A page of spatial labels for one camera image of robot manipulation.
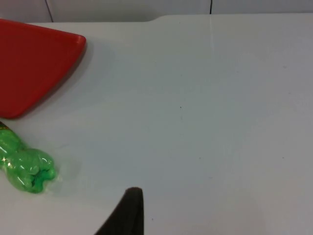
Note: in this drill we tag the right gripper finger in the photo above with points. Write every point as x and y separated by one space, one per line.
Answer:
127 215

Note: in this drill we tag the green plastic bottle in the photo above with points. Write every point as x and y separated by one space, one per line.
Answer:
24 164

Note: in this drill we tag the red tray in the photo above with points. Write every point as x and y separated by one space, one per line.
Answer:
34 71

